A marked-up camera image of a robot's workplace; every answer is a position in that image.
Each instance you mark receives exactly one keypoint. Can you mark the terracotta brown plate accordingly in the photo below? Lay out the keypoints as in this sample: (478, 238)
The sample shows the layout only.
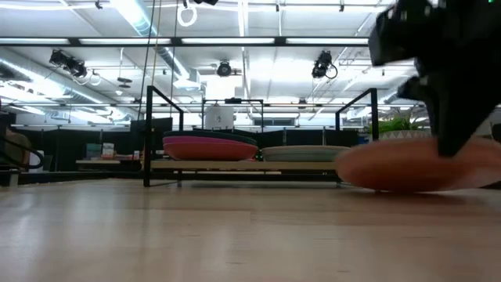
(391, 168)

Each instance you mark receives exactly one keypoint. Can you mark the teal box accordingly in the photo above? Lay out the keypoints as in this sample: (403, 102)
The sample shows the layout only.
(94, 150)

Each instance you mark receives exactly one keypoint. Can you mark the light grey plate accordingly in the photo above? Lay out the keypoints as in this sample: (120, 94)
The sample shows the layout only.
(301, 154)

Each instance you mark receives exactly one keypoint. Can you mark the potted succulent in patterned pot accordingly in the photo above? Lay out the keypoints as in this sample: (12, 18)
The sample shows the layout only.
(395, 126)

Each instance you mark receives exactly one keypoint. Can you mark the orange plate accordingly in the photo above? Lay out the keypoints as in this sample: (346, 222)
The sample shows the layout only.
(211, 152)

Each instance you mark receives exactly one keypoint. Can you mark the white background bucket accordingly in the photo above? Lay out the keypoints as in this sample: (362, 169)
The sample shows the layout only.
(219, 117)

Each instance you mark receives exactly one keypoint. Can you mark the dark teal plate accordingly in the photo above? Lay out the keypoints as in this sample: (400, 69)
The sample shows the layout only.
(211, 134)

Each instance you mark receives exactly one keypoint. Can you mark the magenta plate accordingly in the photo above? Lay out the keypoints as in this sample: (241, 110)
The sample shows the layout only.
(195, 139)

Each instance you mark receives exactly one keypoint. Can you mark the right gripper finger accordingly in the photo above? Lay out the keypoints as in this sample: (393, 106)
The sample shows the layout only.
(458, 125)

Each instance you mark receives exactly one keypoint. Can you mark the white and orange box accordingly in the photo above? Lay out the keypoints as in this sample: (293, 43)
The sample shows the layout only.
(108, 150)

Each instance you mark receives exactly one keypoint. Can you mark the black ceiling spotlight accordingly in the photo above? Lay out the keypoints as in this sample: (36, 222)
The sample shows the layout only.
(323, 64)
(68, 64)
(224, 69)

